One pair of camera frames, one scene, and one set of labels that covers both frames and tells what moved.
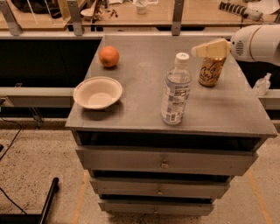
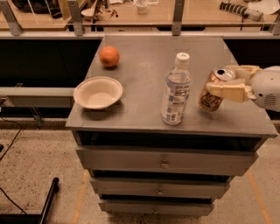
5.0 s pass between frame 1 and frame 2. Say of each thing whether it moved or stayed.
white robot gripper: moved
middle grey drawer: stayed
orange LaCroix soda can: moved
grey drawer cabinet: stayed
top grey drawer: stayed
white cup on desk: stayed
